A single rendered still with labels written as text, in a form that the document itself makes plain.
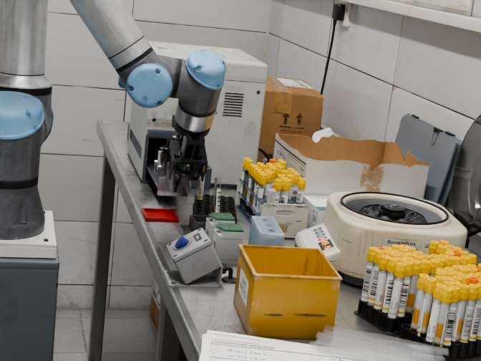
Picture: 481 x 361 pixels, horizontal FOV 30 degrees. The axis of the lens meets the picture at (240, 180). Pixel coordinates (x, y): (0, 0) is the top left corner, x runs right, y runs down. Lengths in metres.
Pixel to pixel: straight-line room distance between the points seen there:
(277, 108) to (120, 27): 1.05
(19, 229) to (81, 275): 2.00
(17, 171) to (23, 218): 0.09
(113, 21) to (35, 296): 0.49
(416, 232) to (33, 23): 0.77
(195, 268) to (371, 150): 0.80
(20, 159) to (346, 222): 0.57
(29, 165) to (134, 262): 2.03
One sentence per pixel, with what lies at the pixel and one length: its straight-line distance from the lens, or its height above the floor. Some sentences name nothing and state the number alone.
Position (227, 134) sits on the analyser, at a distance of 2.11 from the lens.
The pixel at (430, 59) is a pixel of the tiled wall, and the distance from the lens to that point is 2.16.
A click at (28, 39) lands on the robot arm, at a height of 1.23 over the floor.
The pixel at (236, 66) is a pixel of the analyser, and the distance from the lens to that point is 2.09.
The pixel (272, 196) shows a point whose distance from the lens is 1.51.
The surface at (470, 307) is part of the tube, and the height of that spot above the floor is 0.95.
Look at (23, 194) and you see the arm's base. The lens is 1.59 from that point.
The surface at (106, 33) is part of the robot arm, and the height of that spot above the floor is 1.26.
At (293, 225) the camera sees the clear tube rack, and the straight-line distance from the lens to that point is 1.80.
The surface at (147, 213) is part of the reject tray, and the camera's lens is 1.86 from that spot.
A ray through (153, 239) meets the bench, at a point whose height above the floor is 0.87.
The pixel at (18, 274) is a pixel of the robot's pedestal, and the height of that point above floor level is 0.85.
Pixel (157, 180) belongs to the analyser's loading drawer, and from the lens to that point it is 1.98.
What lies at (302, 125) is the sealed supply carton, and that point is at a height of 0.97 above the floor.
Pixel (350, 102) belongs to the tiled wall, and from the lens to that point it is 2.60.
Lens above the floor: 1.42
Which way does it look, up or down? 14 degrees down
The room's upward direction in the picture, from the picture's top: 7 degrees clockwise
